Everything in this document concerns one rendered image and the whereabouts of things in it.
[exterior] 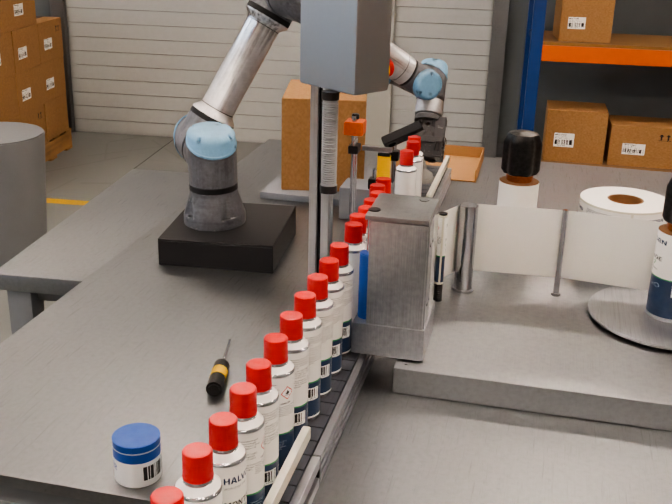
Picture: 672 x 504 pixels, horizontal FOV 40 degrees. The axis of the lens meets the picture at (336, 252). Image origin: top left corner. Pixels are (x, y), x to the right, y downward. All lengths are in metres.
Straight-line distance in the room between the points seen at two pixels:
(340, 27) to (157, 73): 5.03
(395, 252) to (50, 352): 0.69
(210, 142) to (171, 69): 4.63
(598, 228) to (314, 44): 0.68
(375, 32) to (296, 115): 0.84
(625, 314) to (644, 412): 0.33
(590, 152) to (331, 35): 4.10
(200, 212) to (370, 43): 0.64
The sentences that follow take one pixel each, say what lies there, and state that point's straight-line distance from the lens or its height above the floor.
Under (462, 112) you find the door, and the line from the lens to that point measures 6.45.
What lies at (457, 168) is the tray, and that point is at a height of 0.83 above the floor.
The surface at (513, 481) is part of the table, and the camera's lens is 1.44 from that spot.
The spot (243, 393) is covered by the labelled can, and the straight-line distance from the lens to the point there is 1.11.
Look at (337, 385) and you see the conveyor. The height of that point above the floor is 0.88.
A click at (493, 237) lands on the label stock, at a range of 1.93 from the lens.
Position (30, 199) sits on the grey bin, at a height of 0.34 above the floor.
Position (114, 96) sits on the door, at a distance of 6.95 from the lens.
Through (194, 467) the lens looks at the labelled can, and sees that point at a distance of 1.00.
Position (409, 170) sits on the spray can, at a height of 1.04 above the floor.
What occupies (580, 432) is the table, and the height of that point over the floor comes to 0.83.
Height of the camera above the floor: 1.63
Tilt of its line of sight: 21 degrees down
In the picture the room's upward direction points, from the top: 2 degrees clockwise
